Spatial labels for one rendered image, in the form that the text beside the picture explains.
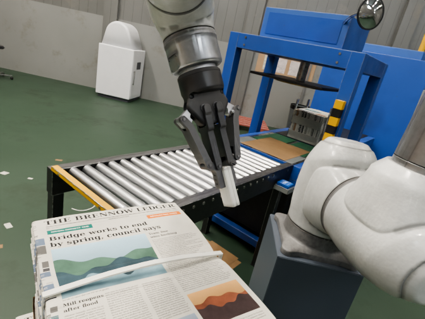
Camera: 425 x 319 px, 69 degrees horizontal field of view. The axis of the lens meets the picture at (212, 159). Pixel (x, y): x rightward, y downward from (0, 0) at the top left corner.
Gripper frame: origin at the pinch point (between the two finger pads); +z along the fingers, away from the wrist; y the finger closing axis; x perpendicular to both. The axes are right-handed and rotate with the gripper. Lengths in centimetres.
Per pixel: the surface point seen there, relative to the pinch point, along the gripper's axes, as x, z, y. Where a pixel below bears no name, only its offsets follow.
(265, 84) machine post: -155, -41, -176
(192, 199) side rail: -71, 15, -30
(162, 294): 1.1, 11.2, 16.5
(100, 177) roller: -94, -4, -2
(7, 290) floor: -158, 44, 45
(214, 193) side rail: -73, 16, -43
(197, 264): -2.7, 11.4, 8.2
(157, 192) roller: -79, 8, -19
